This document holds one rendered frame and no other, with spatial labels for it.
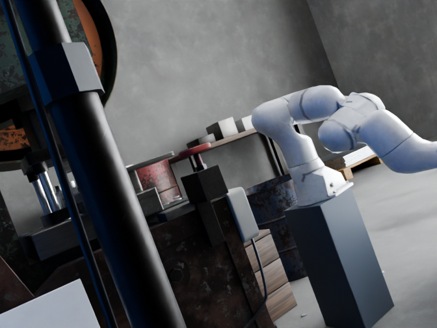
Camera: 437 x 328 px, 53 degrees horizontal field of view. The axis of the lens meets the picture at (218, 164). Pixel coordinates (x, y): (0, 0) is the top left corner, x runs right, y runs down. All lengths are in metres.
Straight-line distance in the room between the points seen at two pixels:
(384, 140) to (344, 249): 0.47
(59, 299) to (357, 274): 1.01
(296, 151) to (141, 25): 3.98
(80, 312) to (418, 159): 0.88
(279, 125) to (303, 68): 4.80
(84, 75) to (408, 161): 0.99
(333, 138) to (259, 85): 4.54
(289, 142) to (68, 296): 0.91
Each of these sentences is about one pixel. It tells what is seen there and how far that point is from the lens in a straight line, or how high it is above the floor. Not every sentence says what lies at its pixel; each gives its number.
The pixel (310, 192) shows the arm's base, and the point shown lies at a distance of 1.55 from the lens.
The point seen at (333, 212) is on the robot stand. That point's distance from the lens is 1.53.
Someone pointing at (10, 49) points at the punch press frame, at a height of 1.11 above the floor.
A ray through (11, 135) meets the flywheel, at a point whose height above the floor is 1.02.
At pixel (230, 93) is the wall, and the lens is 5.50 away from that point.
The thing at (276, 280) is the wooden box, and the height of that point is 0.14.
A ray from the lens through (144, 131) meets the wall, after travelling 4.91.
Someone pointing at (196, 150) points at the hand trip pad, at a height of 0.75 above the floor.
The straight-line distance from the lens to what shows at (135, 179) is 1.25.
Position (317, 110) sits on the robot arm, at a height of 0.74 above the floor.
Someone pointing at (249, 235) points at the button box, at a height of 0.51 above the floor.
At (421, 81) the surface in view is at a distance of 5.85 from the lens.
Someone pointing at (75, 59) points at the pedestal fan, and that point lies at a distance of 0.37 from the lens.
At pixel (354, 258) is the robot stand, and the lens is 1.60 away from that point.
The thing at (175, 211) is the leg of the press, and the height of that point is 0.63.
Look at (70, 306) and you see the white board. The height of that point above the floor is 0.55.
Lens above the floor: 0.73
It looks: 1 degrees down
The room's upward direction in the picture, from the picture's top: 21 degrees counter-clockwise
